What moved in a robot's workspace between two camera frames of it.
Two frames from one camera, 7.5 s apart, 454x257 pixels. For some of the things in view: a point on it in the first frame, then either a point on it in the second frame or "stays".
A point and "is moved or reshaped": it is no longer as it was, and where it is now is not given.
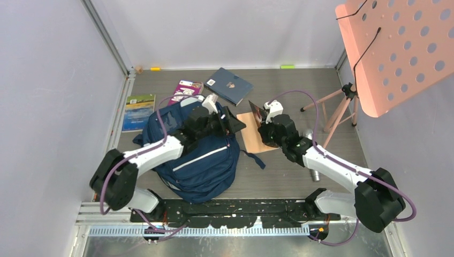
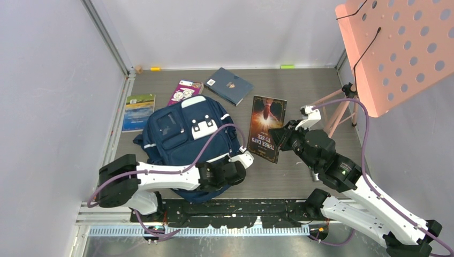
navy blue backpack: x=210 y=164 stays
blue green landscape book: x=138 y=109 stays
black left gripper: x=233 y=124 → x=226 y=160
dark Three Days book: x=253 y=142 is moved or reshaped
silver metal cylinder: x=315 y=176 stays
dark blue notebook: x=227 y=86 stays
